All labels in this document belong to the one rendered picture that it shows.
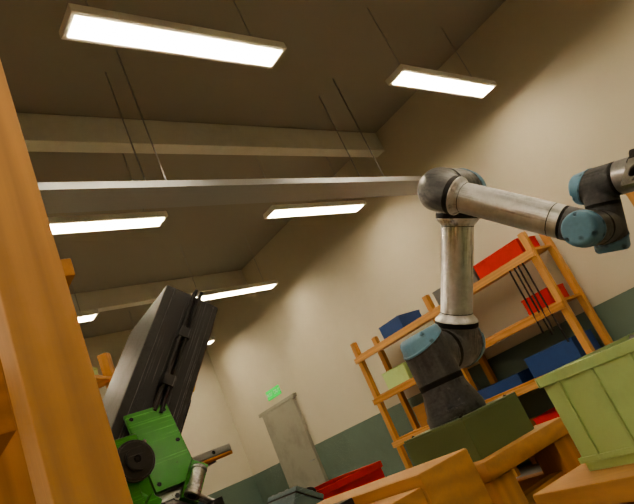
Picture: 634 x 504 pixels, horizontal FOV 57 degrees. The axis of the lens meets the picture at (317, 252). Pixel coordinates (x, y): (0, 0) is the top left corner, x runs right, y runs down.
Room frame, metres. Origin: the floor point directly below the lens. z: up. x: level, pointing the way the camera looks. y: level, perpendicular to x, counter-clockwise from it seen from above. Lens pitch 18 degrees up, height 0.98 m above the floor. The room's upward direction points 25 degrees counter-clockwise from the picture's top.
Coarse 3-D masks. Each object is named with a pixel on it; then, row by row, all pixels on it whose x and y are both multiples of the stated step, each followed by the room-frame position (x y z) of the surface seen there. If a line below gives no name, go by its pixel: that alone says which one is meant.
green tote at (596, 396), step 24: (576, 360) 1.15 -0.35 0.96; (600, 360) 0.98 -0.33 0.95; (624, 360) 0.95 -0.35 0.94; (552, 384) 1.09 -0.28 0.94; (576, 384) 1.04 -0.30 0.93; (600, 384) 1.00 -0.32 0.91; (624, 384) 0.97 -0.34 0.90; (576, 408) 1.07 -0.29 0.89; (600, 408) 1.03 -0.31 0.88; (624, 408) 0.99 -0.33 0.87; (576, 432) 1.09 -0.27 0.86; (600, 432) 1.05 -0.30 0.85; (624, 432) 1.01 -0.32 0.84; (600, 456) 1.07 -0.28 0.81; (624, 456) 1.03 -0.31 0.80
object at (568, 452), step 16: (544, 448) 1.51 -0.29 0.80; (560, 448) 1.49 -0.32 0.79; (576, 448) 1.53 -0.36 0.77; (544, 464) 1.52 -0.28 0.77; (560, 464) 1.49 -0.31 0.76; (576, 464) 1.51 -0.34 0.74; (496, 480) 1.33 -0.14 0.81; (512, 480) 1.36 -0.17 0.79; (528, 480) 1.59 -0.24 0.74; (544, 480) 1.47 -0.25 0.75; (496, 496) 1.33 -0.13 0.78; (512, 496) 1.35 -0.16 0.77; (528, 496) 1.40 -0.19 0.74
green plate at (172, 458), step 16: (128, 416) 1.44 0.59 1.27; (144, 416) 1.46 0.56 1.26; (160, 416) 1.49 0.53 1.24; (144, 432) 1.44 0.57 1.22; (160, 432) 1.47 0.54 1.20; (176, 432) 1.49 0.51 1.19; (160, 448) 1.45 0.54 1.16; (176, 448) 1.47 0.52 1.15; (160, 464) 1.43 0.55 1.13; (176, 464) 1.45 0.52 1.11; (160, 480) 1.41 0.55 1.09; (176, 480) 1.43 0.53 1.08
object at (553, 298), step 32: (512, 256) 6.13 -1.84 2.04; (480, 288) 6.43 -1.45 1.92; (544, 288) 6.05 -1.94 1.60; (576, 288) 6.25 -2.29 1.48; (416, 320) 7.19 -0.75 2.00; (544, 320) 6.09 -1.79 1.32; (576, 320) 5.97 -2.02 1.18; (384, 352) 8.36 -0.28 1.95; (544, 352) 6.29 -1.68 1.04; (576, 352) 6.06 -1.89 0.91; (512, 384) 6.70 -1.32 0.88; (384, 416) 8.04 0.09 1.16; (416, 416) 7.78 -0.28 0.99; (544, 416) 6.56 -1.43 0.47
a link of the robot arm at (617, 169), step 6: (618, 162) 1.22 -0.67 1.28; (624, 162) 1.21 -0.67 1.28; (612, 168) 1.23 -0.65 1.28; (618, 168) 1.22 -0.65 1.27; (624, 168) 1.21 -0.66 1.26; (612, 174) 1.23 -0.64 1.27; (618, 174) 1.22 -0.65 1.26; (612, 180) 1.24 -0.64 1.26; (618, 180) 1.23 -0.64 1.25; (618, 186) 1.24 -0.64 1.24; (624, 192) 1.25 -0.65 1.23
